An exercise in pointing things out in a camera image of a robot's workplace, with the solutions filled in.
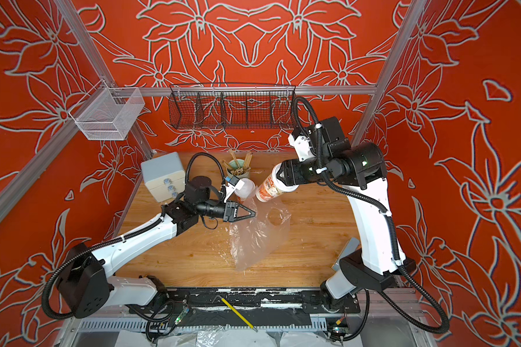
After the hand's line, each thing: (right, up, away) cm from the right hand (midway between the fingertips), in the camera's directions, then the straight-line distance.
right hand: (286, 170), depth 60 cm
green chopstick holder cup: (-17, +1, +26) cm, 31 cm away
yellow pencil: (-12, -50, +10) cm, 52 cm away
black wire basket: (-26, +31, +41) cm, 58 cm away
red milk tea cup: (-12, -8, +21) cm, 26 cm away
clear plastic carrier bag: (-9, -21, +6) cm, 24 cm away
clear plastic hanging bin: (-74, +25, +32) cm, 84 cm away
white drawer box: (-49, -3, +31) cm, 58 cm away
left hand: (-10, -14, +7) cm, 19 cm away
